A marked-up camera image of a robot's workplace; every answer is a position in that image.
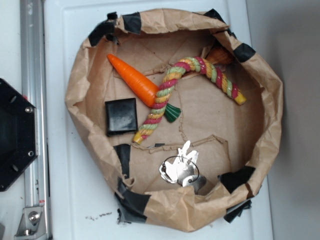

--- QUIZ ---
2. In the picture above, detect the bunch of silver keys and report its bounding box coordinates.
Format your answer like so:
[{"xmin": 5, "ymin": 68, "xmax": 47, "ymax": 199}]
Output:
[{"xmin": 158, "ymin": 140, "xmax": 207, "ymax": 195}]

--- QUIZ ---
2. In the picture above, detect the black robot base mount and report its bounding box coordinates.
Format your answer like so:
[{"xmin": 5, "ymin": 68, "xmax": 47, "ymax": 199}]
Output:
[{"xmin": 0, "ymin": 79, "xmax": 38, "ymax": 192}]

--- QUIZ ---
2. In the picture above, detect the orange waffle cone toy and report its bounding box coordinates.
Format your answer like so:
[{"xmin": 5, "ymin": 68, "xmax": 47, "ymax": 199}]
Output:
[{"xmin": 205, "ymin": 46, "xmax": 234, "ymax": 65}]

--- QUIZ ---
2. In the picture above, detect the brown paper bin with tape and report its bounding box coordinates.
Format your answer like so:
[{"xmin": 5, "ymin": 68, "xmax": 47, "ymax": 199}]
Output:
[{"xmin": 65, "ymin": 8, "xmax": 283, "ymax": 232}]

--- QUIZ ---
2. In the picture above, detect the black square block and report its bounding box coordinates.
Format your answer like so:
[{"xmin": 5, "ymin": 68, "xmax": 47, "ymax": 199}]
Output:
[{"xmin": 105, "ymin": 98, "xmax": 138, "ymax": 137}]

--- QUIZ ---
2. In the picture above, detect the metal corner bracket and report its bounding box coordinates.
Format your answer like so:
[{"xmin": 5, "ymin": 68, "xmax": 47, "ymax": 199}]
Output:
[{"xmin": 14, "ymin": 206, "xmax": 46, "ymax": 240}]

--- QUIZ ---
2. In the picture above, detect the orange plastic toy carrot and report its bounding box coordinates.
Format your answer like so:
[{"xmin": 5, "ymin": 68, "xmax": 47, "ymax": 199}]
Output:
[{"xmin": 106, "ymin": 53, "xmax": 182, "ymax": 123}]

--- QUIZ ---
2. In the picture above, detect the white tray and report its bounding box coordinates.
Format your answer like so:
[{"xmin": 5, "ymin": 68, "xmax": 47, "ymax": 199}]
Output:
[{"xmin": 44, "ymin": 0, "xmax": 273, "ymax": 240}]

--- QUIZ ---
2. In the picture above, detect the aluminium extrusion rail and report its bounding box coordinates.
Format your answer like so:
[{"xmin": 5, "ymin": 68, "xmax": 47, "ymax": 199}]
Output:
[{"xmin": 14, "ymin": 0, "xmax": 53, "ymax": 240}]

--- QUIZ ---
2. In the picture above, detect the multicolored twisted rope toy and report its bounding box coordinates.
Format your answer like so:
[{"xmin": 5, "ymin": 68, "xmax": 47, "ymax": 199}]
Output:
[{"xmin": 132, "ymin": 56, "xmax": 247, "ymax": 144}]

